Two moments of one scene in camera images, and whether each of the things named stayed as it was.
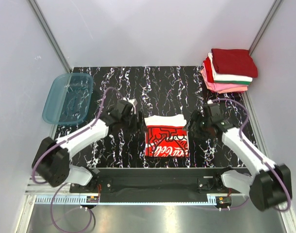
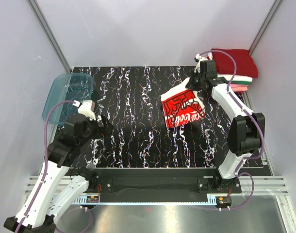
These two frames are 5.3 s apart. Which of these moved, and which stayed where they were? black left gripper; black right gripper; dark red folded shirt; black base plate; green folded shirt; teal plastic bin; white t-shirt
Moved: white t-shirt; black right gripper; black left gripper
Stayed: dark red folded shirt; black base plate; teal plastic bin; green folded shirt
